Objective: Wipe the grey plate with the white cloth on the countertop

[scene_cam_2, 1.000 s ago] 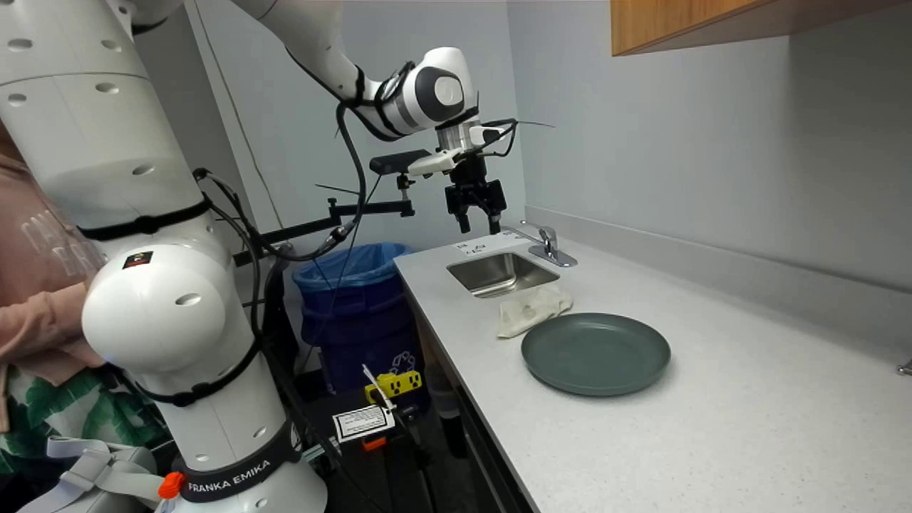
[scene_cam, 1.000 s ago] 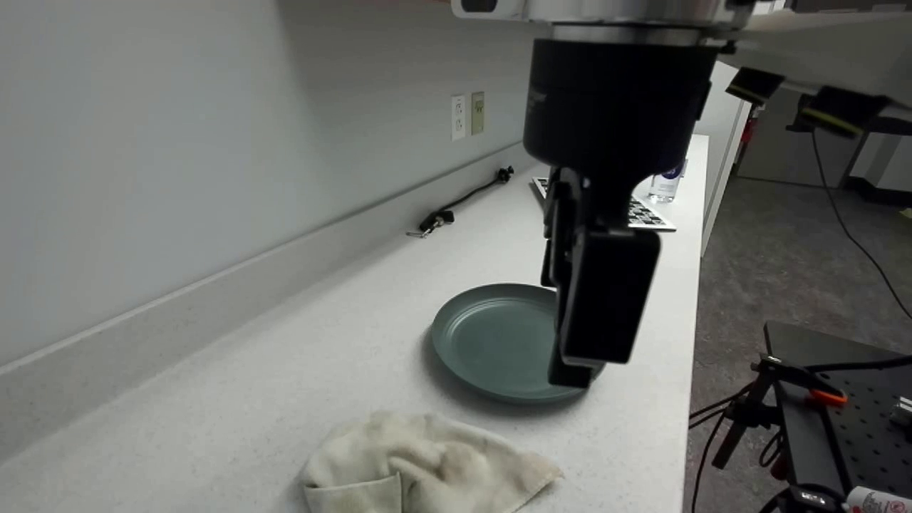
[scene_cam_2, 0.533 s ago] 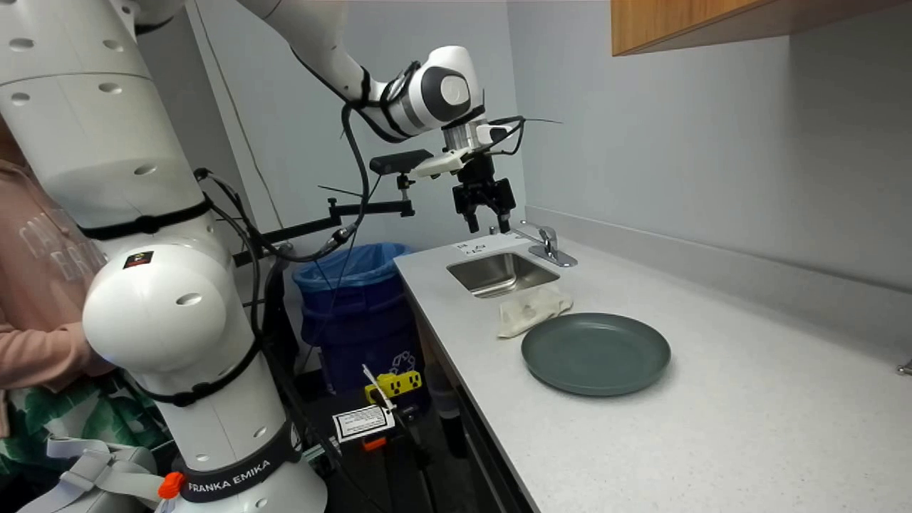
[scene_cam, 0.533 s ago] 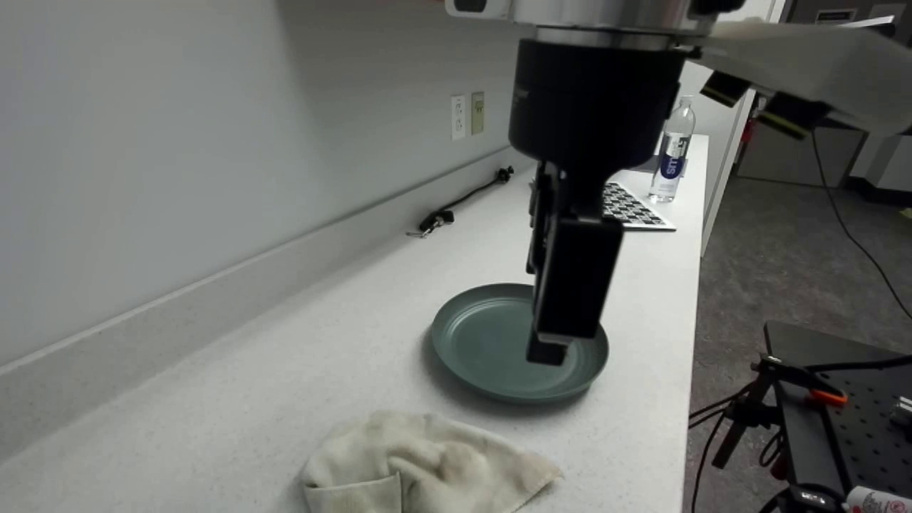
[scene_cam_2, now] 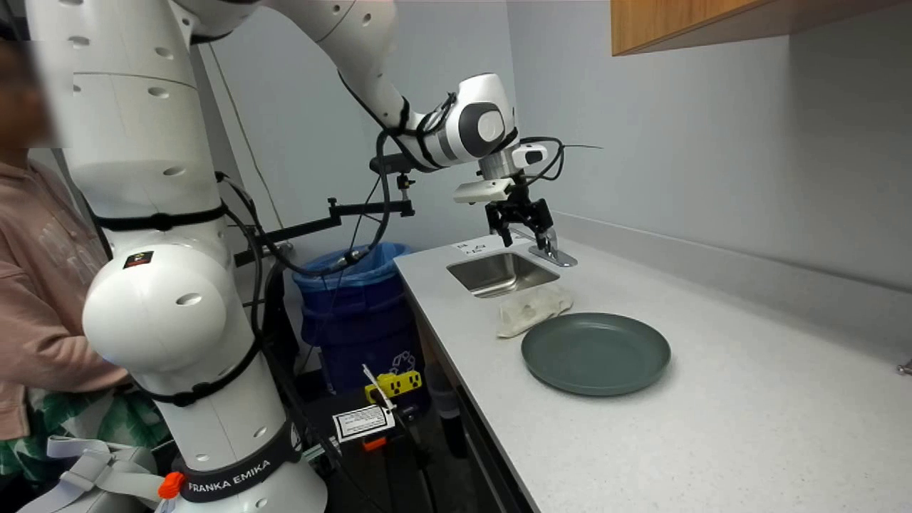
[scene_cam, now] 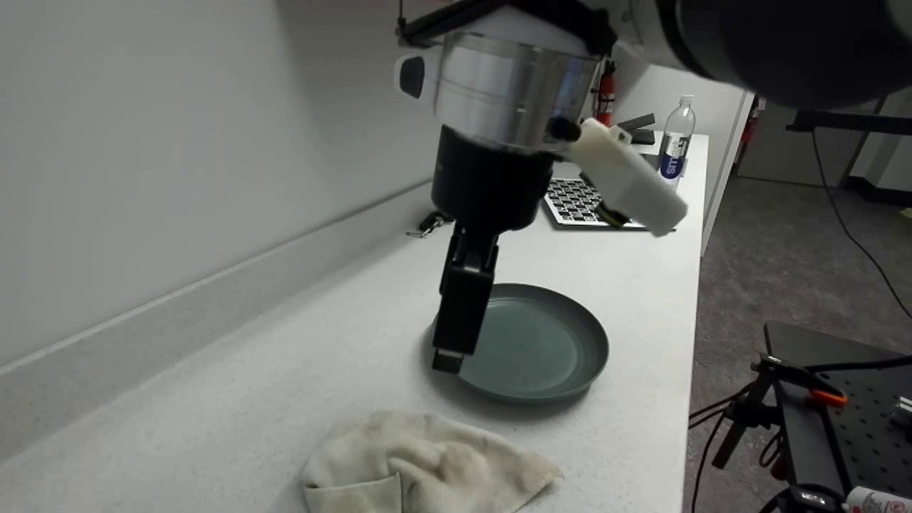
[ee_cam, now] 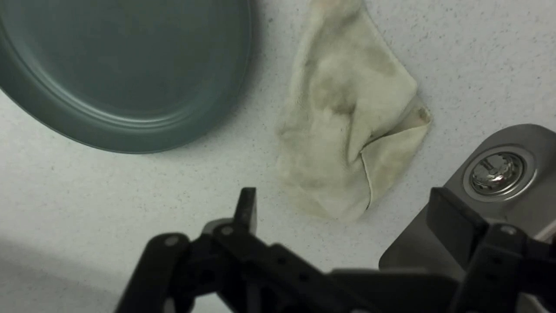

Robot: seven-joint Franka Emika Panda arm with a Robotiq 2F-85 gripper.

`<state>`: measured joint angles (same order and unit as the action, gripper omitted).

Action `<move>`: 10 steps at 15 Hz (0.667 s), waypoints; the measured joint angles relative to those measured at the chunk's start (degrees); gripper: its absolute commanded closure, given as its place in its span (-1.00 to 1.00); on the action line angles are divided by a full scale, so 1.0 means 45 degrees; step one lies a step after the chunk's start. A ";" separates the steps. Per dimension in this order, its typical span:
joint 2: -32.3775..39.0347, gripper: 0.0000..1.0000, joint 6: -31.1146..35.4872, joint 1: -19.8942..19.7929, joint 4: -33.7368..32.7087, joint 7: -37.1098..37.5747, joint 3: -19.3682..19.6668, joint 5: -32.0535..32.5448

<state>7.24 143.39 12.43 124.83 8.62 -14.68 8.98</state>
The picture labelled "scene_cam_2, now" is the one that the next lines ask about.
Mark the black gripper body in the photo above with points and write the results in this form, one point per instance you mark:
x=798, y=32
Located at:
x=517, y=204

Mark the grey round plate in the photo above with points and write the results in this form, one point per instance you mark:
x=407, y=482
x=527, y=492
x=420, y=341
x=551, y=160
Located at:
x=597, y=358

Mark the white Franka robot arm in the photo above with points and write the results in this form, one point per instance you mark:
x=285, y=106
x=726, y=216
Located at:
x=172, y=303

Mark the chrome faucet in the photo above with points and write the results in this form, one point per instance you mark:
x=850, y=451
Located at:
x=563, y=257

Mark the steel sink basin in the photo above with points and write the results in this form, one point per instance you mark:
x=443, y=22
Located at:
x=498, y=273

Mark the blue trash bin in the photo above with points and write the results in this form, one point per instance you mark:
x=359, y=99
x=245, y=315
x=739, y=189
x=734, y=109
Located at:
x=357, y=315

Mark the yellow and black tool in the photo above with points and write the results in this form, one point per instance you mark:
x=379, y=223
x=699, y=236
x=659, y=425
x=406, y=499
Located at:
x=394, y=385

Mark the dark base cabinet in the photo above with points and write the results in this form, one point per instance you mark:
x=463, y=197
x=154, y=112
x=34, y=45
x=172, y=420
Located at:
x=473, y=447

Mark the white labelled box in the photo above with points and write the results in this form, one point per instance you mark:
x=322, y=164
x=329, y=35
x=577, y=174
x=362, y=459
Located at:
x=362, y=424

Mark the orange knob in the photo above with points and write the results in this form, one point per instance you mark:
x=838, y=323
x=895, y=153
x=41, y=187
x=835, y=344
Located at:
x=168, y=485

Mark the person in pink sweater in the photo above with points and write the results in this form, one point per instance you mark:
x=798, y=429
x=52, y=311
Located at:
x=38, y=287

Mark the black stereo camera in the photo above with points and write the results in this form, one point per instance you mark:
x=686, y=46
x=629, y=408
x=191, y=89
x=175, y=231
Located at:
x=386, y=164

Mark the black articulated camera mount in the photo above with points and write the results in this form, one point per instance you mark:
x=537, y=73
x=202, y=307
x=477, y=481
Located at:
x=315, y=226

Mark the wooden wall cabinet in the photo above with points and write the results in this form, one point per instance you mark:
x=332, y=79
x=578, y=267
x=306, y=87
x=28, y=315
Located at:
x=665, y=22

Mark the small dark wall fixture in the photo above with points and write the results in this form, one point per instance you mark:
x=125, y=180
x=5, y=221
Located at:
x=905, y=368

